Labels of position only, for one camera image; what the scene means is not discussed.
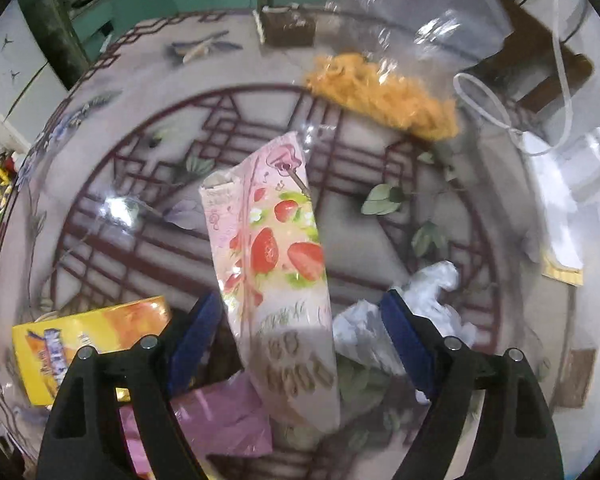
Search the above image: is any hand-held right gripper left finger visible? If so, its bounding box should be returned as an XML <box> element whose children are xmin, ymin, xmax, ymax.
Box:
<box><xmin>36</xmin><ymin>290</ymin><xmax>226</xmax><ymax>480</ymax></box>

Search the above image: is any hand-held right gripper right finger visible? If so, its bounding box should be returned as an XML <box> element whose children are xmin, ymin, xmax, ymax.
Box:
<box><xmin>380</xmin><ymin>287</ymin><xmax>566</xmax><ymax>480</ymax></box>

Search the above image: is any pink strawberry print snack pouch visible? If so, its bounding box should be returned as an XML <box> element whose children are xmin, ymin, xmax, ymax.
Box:
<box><xmin>200</xmin><ymin>131</ymin><xmax>341</xmax><ymax>433</ymax></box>

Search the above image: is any crumpled white paper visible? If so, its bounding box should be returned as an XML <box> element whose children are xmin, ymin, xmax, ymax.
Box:
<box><xmin>332</xmin><ymin>261</ymin><xmax>478</xmax><ymax>403</ymax></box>

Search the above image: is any pink flat packet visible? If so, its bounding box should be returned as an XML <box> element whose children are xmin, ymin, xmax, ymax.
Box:
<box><xmin>120</xmin><ymin>372</ymin><xmax>273</xmax><ymax>478</ymax></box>

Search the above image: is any yellow orange candy box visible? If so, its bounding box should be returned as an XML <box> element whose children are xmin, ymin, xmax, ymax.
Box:
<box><xmin>11</xmin><ymin>296</ymin><xmax>173</xmax><ymax>407</ymax></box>

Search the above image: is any small brown box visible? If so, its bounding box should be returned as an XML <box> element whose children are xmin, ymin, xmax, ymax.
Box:
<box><xmin>555</xmin><ymin>347</ymin><xmax>597</xmax><ymax>408</ymax></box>

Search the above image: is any gold edged flat packet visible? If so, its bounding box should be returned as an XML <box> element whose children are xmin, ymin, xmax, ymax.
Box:
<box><xmin>540</xmin><ymin>252</ymin><xmax>583</xmax><ymax>287</ymax></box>

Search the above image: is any clear bag of orange snacks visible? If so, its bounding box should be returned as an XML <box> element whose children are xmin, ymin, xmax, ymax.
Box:
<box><xmin>305</xmin><ymin>0</ymin><xmax>511</xmax><ymax>143</ymax></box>

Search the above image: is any dark brown box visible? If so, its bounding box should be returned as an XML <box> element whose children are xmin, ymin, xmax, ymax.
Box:
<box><xmin>255</xmin><ymin>4</ymin><xmax>317</xmax><ymax>47</ymax></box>

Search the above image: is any green cabinet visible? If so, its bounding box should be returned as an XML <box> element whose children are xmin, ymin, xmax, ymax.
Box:
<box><xmin>17</xmin><ymin>0</ymin><xmax>261</xmax><ymax>61</ymax></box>

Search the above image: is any white cable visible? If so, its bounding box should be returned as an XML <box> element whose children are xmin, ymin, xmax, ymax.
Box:
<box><xmin>452</xmin><ymin>0</ymin><xmax>576</xmax><ymax>156</ymax></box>

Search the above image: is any dark post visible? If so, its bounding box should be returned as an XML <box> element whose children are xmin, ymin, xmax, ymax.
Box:
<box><xmin>30</xmin><ymin>0</ymin><xmax>92</xmax><ymax>92</ymax></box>

